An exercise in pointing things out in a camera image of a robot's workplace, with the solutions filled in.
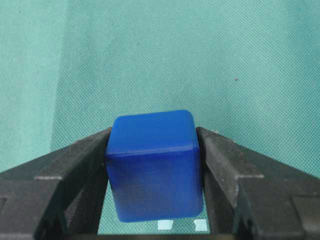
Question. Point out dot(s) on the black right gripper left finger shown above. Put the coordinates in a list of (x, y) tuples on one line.
[(57, 195)]

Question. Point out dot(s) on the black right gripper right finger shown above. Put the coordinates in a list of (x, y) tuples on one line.
[(250, 196)]

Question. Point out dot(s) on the blue cube block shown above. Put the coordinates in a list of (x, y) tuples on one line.
[(153, 166)]

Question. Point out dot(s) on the green table cloth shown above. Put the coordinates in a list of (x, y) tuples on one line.
[(248, 70)]

